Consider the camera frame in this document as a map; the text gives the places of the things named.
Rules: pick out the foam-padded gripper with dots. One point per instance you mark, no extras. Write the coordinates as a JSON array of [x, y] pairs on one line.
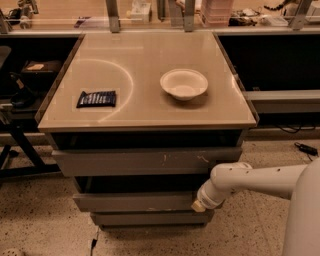
[[206, 199]]

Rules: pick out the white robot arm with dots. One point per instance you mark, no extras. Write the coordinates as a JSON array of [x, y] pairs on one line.
[[300, 184]]

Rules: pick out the grey bottom drawer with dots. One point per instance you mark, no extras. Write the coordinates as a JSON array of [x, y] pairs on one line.
[[151, 218]]

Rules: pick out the grey top drawer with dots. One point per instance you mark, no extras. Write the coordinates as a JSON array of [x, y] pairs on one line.
[[143, 161]]

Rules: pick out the grey drawer cabinet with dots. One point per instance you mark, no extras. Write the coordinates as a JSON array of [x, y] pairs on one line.
[[145, 116]]

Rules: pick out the white bowl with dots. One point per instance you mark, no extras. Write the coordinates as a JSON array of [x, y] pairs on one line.
[[184, 84]]

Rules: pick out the dark blue snack packet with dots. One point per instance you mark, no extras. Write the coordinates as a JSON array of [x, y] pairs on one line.
[[97, 99]]

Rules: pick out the pink plastic crate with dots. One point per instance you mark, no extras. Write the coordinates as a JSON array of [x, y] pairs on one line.
[[216, 13]]

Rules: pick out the black metal stand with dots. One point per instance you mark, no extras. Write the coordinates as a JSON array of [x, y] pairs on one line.
[[38, 166]]

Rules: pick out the white perforated floor object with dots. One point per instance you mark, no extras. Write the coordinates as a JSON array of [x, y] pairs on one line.
[[12, 252]]

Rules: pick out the white small box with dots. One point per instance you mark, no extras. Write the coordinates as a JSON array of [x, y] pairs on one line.
[[140, 11]]

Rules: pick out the dark box with label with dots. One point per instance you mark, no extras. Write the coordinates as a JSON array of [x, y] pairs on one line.
[[41, 69]]

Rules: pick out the black power adapter with cable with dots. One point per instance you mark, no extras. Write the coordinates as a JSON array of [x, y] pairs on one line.
[[310, 151]]

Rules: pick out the grey shelf rail right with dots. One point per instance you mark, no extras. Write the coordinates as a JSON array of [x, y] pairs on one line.
[[287, 101]]

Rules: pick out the grey metal post middle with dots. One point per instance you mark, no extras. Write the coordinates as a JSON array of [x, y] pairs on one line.
[[189, 15]]

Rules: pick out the grey metal post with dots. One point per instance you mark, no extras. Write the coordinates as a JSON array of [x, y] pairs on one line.
[[189, 15], [297, 22], [113, 15]]

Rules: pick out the grey metal post left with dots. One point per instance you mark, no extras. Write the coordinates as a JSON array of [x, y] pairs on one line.
[[113, 15]]

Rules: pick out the grey metal post right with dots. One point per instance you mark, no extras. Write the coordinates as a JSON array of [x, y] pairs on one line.
[[297, 22]]

